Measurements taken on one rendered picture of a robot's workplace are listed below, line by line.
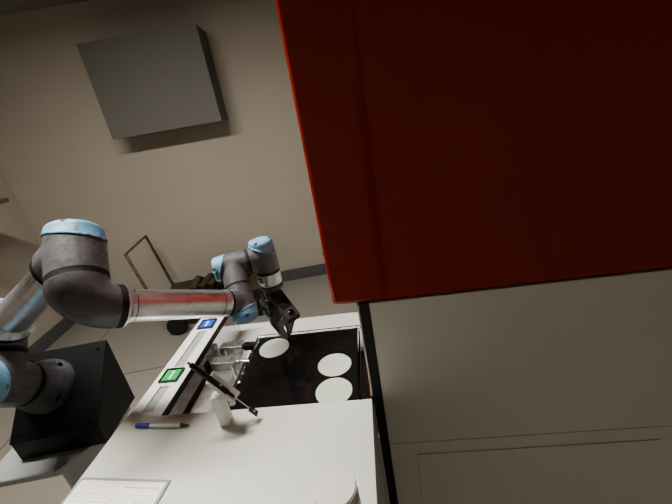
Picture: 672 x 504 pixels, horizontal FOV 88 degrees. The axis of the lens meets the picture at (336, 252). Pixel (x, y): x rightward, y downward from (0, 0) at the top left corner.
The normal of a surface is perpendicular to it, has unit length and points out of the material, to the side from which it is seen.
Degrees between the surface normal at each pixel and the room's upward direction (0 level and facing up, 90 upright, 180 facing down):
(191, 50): 90
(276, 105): 90
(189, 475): 0
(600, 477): 90
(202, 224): 90
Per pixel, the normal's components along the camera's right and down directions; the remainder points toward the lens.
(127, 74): 0.08, 0.36
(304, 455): -0.16, -0.92
